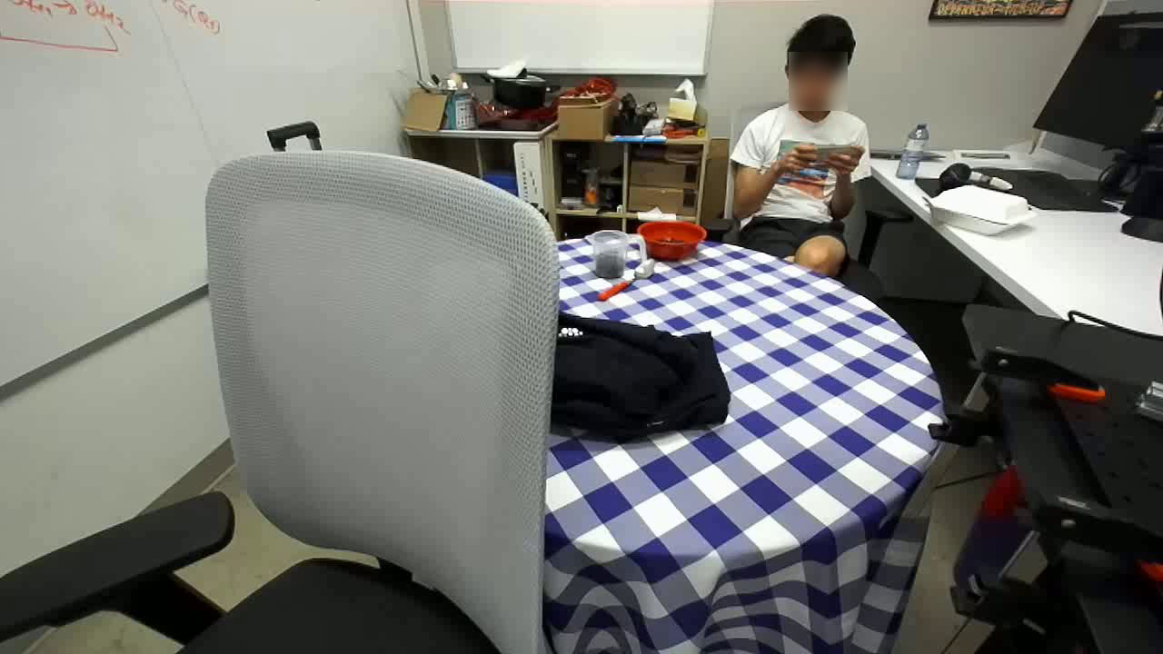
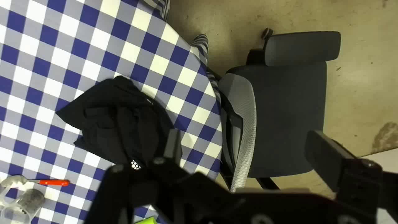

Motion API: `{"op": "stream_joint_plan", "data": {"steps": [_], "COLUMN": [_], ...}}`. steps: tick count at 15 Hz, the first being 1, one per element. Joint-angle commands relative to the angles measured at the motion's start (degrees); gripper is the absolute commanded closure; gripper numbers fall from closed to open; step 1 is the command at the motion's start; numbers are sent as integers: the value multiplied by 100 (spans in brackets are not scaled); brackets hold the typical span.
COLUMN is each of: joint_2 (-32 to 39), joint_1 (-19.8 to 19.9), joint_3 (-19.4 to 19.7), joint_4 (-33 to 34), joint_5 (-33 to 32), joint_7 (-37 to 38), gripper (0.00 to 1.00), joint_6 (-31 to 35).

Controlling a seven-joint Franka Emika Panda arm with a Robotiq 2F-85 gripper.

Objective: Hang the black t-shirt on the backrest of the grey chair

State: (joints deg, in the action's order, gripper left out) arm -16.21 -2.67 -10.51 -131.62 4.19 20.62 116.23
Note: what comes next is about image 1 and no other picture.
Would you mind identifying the black t-shirt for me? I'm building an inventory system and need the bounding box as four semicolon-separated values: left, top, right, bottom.
551;314;731;444

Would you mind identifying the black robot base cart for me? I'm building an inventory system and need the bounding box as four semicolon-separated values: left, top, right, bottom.
935;306;1163;654

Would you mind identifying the grey mesh chair backrest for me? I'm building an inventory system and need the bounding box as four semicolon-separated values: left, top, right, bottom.
205;151;560;654

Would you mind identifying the seated person white shirt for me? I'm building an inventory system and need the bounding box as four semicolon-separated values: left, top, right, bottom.
731;16;867;278

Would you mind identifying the black chair seat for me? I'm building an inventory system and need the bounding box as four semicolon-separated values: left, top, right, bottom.
182;561;497;654

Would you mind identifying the black chair armrest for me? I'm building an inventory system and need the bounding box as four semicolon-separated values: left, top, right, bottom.
0;491;231;645

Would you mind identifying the red marker pen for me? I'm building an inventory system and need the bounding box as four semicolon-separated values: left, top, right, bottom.
598;279;631;301

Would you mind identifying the clear plastic cup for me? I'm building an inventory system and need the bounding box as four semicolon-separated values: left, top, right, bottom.
589;228;627;279

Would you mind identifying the red bowl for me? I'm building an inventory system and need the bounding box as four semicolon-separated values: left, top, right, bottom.
635;223;705;261

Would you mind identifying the wooden storage shelf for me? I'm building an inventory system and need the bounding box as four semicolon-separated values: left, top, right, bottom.
405;126;726;237

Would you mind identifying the cardboard box on shelf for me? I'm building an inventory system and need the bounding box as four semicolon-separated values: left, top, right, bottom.
557;97;617;137

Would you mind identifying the blue white checkered tablecloth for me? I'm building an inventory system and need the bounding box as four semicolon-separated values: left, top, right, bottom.
546;239;940;654

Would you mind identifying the clear water bottle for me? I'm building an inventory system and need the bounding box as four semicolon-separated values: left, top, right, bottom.
897;125;931;183

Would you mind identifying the white foam container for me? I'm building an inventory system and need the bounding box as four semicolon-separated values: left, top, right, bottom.
931;185;1032;237

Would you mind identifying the white desk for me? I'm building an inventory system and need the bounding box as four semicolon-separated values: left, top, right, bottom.
873;160;1163;336

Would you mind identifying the black computer monitor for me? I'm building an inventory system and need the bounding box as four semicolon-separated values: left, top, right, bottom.
1036;10;1163;151

